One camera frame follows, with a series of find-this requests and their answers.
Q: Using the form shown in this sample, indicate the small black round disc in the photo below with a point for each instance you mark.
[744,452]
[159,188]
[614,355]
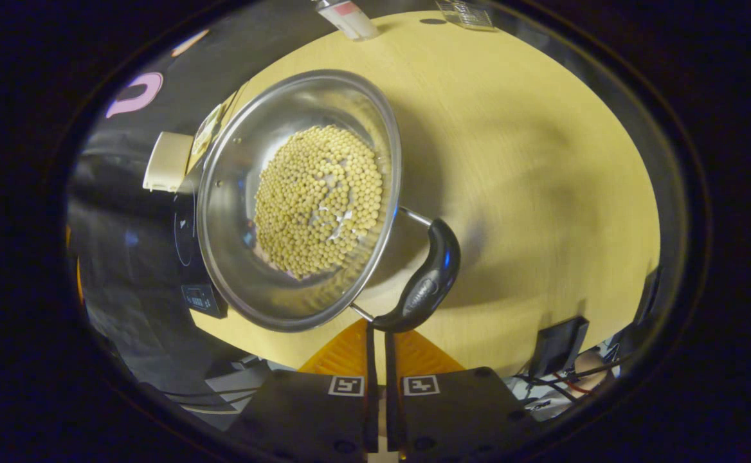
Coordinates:
[432,21]

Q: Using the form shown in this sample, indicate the black box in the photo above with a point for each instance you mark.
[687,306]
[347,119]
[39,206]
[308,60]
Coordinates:
[559,347]

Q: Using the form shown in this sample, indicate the white toaster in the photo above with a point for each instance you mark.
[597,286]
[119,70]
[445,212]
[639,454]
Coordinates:
[168,161]

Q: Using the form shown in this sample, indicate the black induction cooktop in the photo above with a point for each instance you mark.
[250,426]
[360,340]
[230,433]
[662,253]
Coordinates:
[189,257]

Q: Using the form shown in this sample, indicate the small bottle with red label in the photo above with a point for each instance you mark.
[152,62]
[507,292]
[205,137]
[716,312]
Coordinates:
[350,18]

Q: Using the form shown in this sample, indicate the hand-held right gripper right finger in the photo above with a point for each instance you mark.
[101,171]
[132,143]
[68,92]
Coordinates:
[391,411]

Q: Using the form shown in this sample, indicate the white divided dish with beans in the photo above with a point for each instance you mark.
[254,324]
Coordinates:
[207,132]

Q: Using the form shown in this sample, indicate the small glass jar with stick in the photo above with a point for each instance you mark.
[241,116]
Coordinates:
[467,13]

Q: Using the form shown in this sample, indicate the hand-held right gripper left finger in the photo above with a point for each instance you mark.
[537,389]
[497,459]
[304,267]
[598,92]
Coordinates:
[372,411]

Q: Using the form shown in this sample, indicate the pile of soybeans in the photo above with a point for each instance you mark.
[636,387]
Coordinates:
[317,199]

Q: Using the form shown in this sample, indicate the black backdrop cloth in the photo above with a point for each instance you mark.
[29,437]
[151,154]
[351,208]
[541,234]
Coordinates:
[125,308]

